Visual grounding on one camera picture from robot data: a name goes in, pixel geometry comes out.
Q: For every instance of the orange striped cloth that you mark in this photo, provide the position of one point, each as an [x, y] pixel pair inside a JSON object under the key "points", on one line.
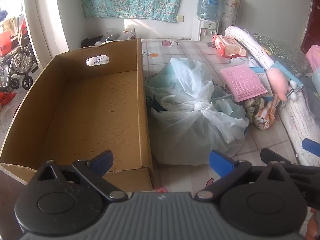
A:
{"points": [[266, 116]]}

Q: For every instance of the white cotton swab bag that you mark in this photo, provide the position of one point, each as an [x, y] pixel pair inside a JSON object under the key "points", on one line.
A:
{"points": [[237, 61]]}

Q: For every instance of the pink plush toy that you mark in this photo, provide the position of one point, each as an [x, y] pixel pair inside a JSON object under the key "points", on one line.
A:
{"points": [[281, 85]]}

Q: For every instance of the wheelchair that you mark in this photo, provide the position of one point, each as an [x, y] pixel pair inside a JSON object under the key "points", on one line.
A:
{"points": [[18, 59]]}

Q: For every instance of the green white scrunched cloth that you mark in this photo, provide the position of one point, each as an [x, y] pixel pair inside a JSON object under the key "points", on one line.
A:
{"points": [[253, 106]]}

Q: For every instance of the black cloth pile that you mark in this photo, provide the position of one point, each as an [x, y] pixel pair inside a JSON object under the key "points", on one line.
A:
{"points": [[87, 42]]}

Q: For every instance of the red wet wipes pack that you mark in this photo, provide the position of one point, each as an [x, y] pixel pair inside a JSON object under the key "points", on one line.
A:
{"points": [[228, 47]]}

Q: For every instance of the white tied plastic bag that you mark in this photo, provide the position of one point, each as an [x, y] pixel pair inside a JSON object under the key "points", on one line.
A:
{"points": [[190, 116]]}

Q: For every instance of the teal towel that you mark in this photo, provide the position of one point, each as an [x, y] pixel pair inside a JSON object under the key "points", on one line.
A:
{"points": [[291, 77]]}

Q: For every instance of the blue water bottle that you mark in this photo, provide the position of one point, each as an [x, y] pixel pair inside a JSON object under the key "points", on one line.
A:
{"points": [[208, 10]]}

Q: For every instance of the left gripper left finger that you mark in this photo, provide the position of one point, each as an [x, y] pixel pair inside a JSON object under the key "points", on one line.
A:
{"points": [[67, 199]]}

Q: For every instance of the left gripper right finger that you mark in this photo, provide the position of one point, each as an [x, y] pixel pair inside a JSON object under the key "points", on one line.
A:
{"points": [[256, 200]]}

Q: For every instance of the blue bandage box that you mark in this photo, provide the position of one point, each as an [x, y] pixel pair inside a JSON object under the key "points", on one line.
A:
{"points": [[260, 72]]}

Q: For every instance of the pink scrubbing sponge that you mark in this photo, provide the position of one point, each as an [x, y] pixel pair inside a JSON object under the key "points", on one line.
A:
{"points": [[242, 82]]}

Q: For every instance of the brown cardboard box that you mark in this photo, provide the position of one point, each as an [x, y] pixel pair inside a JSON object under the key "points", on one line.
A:
{"points": [[84, 102]]}

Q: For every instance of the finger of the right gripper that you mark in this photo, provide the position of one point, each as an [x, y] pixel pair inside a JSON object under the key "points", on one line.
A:
{"points": [[311, 146], [267, 156]]}

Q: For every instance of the clear plastic bag by wall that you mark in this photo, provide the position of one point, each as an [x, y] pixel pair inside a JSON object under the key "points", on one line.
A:
{"points": [[114, 34]]}

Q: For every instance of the water dispenser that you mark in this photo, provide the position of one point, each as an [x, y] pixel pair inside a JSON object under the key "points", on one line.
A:
{"points": [[204, 30]]}

